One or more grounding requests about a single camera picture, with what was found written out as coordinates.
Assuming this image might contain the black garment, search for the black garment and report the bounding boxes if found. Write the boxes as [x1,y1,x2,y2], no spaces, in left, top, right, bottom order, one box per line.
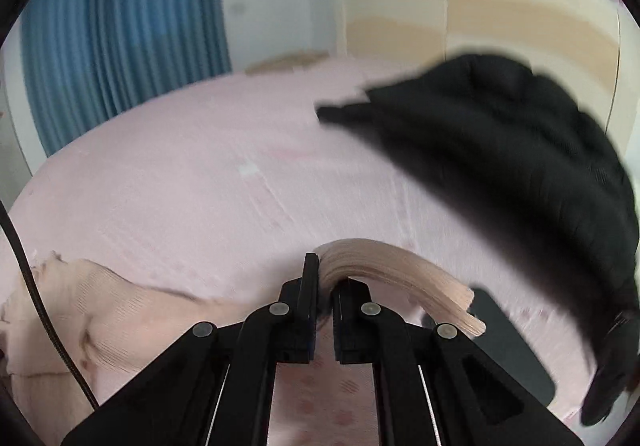
[316,54,639,426]

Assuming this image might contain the beige ribbed knit sweater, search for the beige ribbed knit sweater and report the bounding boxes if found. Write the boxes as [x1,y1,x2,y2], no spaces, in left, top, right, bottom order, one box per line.
[0,237,487,377]

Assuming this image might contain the wooden bedside table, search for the wooden bedside table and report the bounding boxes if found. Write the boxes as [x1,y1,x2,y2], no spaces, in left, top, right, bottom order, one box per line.
[244,50,330,75]

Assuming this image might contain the blue pleated curtain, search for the blue pleated curtain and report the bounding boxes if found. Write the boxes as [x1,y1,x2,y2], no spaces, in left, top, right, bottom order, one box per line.
[21,0,232,154]

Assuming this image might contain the beige wooden headboard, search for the beige wooden headboard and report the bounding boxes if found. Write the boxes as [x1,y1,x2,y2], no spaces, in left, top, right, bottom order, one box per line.
[335,0,620,124]

